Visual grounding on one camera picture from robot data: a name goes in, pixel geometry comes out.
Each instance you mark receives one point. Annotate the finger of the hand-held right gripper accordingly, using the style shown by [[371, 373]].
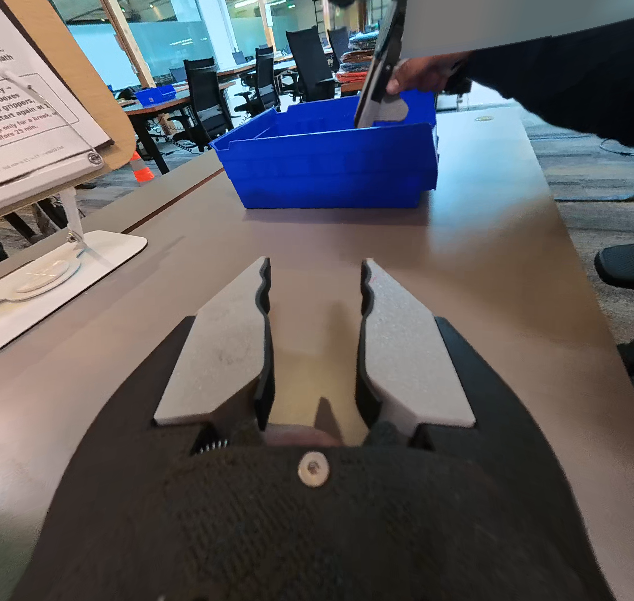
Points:
[[372, 108], [391, 110]]

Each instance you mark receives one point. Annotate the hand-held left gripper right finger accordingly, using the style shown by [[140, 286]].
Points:
[[411, 363]]

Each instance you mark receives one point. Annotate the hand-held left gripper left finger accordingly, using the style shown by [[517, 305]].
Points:
[[218, 363]]

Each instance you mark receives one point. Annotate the blue plastic bin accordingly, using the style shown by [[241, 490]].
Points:
[[322, 165]]

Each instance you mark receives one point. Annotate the person's right forearm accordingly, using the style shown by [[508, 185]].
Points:
[[545, 81]]

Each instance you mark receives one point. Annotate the person's right hand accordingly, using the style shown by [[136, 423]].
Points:
[[426, 73]]

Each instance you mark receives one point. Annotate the white document stand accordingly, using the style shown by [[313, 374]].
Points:
[[99, 254]]

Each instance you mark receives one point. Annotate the orange traffic cone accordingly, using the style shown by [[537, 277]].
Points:
[[142, 172]]

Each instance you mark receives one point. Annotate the small blue bin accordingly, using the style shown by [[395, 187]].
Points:
[[156, 96]]

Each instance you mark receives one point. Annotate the wooden office desk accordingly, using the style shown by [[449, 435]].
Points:
[[148, 113]]

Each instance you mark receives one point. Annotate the printed instruction sheet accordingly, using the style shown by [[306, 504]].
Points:
[[34, 115]]

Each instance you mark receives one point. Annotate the wooden post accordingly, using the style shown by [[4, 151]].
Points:
[[121, 26], [262, 6]]

